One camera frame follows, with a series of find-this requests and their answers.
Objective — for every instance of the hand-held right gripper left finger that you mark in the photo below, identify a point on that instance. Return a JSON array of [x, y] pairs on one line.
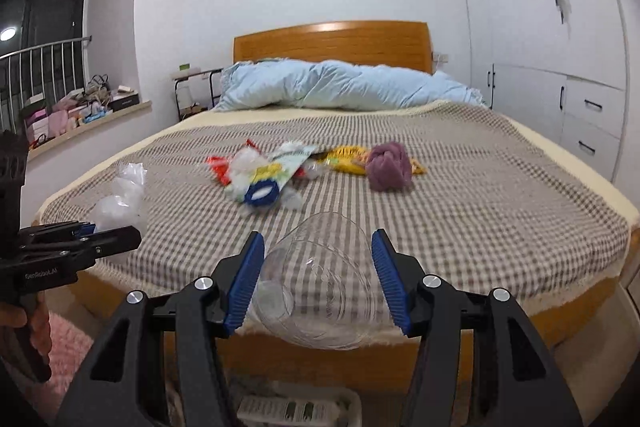
[[245, 282]]

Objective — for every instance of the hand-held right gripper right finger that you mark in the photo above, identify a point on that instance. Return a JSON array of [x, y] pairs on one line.
[[390, 282]]

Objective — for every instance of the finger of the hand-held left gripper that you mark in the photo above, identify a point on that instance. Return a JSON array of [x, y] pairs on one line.
[[55, 232], [115, 239]]

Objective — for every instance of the translucent plastic bag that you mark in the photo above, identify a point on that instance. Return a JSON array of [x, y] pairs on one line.
[[120, 207]]

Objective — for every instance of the clear plastic bottle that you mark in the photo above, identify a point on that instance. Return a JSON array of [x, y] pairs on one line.
[[320, 287]]

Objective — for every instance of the white plastic bag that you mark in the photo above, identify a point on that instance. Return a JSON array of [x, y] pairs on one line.
[[245, 167]]

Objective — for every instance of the purple cloth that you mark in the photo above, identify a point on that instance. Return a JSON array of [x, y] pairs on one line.
[[390, 167]]

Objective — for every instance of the green white pouch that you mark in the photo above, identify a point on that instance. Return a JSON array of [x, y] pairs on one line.
[[280, 167]]

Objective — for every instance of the small clear plastic wrapper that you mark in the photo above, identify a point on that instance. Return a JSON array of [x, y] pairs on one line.
[[310, 172]]

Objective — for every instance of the yellow snack packet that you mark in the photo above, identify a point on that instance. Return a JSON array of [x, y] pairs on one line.
[[345, 162]]

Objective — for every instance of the cardboard bin with floral liner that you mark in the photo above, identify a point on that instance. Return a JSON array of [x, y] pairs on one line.
[[352, 407]]

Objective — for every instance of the person's left hand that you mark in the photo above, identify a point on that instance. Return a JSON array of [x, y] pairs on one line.
[[11, 316]]

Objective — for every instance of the checkered bed cover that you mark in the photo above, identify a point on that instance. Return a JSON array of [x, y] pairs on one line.
[[475, 232]]

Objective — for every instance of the pile of bags and boxes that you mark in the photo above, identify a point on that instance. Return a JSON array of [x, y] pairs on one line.
[[65, 112]]

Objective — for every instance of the wooden window sill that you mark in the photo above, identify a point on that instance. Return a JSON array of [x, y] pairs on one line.
[[135, 107]]

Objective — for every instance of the metal window railing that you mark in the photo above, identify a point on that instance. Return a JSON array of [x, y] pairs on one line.
[[50, 72]]

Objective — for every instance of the wooden bed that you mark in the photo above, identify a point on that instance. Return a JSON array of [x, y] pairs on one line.
[[565, 322]]

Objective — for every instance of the bedside table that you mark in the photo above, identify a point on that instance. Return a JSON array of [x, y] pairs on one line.
[[192, 75]]

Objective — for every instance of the light blue duvet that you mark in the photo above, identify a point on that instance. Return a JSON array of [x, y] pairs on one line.
[[350, 84]]

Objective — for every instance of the dark window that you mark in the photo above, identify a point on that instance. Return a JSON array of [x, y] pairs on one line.
[[50, 7]]

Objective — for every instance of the white wardrobe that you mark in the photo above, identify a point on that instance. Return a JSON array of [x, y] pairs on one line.
[[525, 32]]

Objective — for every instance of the wall socket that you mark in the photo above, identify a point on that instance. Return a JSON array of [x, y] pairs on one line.
[[439, 57]]

